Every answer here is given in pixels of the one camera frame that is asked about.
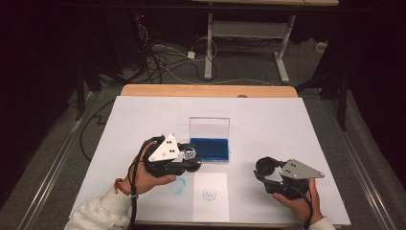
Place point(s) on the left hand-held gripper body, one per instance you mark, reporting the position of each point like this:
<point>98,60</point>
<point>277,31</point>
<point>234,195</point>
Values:
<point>166,150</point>

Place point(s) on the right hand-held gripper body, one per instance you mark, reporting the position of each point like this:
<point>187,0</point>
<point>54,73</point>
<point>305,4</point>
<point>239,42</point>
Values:
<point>297,172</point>

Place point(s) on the black round stamp cap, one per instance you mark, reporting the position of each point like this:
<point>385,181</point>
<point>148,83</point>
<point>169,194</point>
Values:
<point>264,166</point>

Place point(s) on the blue ink pad clear case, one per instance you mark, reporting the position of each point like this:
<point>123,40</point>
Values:
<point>209,148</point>

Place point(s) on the small white paper card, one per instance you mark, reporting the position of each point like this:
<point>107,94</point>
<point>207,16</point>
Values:
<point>210,211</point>

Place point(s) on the person's right hand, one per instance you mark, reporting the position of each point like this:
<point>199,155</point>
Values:
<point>301,207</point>

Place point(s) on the person's left hand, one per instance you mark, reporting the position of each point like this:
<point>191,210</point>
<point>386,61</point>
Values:
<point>145,182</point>

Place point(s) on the large white table cover sheet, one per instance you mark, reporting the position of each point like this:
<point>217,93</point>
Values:
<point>255,127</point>

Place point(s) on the wooden table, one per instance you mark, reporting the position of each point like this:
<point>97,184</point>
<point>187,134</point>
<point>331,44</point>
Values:
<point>191,90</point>

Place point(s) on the black stand leg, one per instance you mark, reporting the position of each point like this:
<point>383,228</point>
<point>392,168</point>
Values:
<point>343,105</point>
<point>80,96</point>

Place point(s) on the small white power adapter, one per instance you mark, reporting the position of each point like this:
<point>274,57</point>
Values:
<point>191,55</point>

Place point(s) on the white power strip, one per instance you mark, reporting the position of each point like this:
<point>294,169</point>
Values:
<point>321,46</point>

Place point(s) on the metal floor rail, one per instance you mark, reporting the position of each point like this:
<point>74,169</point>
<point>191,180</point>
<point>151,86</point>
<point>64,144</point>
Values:
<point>54,172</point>
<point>367,185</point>

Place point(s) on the white frame desk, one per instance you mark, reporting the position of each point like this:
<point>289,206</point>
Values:
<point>249,29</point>

